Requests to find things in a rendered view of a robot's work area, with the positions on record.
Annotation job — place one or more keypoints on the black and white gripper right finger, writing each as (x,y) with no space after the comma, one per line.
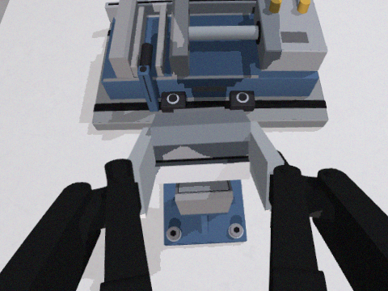
(354,228)

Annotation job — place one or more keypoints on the grey rectangular block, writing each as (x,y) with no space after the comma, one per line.
(201,146)

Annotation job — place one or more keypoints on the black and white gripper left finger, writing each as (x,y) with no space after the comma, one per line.
(54,256)

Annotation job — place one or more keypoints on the grey flat bar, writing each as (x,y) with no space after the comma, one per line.
(139,38)
(162,41)

